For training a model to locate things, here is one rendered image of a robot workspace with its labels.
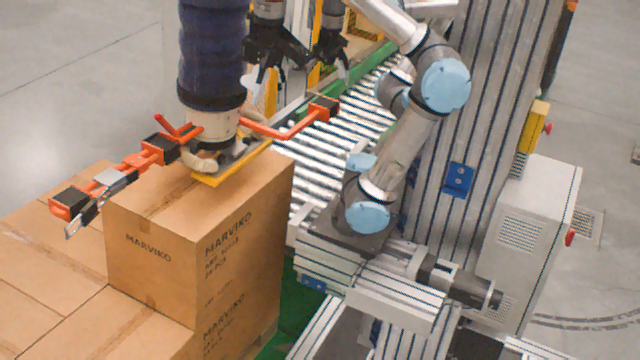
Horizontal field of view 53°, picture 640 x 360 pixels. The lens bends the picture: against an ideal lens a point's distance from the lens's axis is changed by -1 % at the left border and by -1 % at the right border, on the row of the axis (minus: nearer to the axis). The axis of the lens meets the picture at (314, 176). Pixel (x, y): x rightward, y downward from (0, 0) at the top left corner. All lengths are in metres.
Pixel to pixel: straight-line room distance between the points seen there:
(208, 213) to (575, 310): 2.12
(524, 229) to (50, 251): 1.72
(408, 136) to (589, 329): 2.10
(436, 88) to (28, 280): 1.65
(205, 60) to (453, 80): 0.78
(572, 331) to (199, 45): 2.34
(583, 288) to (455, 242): 1.74
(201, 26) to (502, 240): 1.07
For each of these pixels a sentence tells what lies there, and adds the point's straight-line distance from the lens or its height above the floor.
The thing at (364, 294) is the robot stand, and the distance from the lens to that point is 1.90.
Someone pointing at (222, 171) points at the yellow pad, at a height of 1.08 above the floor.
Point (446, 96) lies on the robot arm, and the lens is 1.57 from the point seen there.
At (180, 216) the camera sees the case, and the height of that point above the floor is 0.94.
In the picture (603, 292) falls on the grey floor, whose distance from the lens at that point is 3.79.
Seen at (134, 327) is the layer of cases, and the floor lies 0.54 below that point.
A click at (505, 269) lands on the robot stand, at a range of 2.03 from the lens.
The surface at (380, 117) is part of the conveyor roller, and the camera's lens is 3.62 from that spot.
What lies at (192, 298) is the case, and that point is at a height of 0.70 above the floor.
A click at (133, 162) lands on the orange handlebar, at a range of 1.93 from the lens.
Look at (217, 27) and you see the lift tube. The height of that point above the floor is 1.54.
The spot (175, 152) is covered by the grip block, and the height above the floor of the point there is 1.17.
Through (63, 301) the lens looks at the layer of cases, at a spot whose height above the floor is 0.54.
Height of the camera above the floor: 2.26
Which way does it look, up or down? 34 degrees down
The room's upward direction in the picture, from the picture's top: 7 degrees clockwise
